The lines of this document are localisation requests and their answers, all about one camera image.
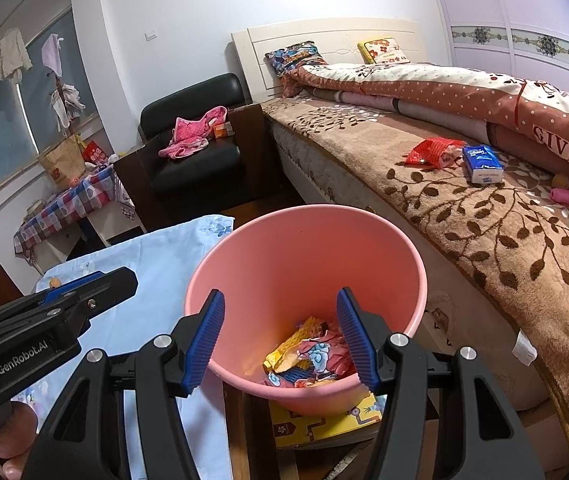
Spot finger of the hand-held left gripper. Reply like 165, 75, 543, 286
0, 266, 139, 329
0, 294, 96, 341

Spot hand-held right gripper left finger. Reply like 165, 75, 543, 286
22, 290, 226, 480

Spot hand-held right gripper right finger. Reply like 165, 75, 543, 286
337, 287, 547, 480

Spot printed snack wrapper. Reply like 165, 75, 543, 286
294, 330, 365, 388

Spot yellow snack wrapper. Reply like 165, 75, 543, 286
263, 316, 332, 375

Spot pink plastic bucket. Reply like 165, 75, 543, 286
184, 204, 427, 417

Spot person's left hand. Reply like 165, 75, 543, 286
0, 400, 40, 480

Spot light blue tablecloth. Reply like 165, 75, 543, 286
12, 215, 235, 480

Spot white side table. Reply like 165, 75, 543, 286
77, 205, 148, 248

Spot checkered tablecloth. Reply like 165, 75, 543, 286
13, 165, 118, 261

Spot yellow printed box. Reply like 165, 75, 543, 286
269, 392, 386, 449

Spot red shopping bag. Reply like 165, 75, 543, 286
80, 141, 108, 166

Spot brown paper bag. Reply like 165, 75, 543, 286
39, 135, 86, 188

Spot black leather armchair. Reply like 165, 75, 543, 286
114, 72, 285, 211

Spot bed with brown blanket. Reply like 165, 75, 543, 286
262, 97, 569, 461

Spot pink dotted clothes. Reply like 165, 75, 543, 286
158, 106, 229, 160

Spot white clothes on rack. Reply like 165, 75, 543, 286
49, 82, 85, 128

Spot quilted mattress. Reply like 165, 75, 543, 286
269, 120, 405, 221

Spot red snack packet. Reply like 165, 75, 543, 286
404, 137, 465, 170

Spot blue tissue pack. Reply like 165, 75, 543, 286
461, 145, 504, 184

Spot lilac hanging garment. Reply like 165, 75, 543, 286
42, 34, 68, 78

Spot brown dotted quilt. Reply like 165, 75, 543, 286
284, 62, 569, 206

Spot colourful printed pillow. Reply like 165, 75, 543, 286
264, 43, 330, 79

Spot yellow floral pillow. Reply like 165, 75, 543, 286
357, 36, 411, 65

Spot cream bed headboard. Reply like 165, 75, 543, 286
232, 17, 422, 103

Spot lilac wardrobe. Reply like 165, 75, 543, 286
424, 0, 569, 98

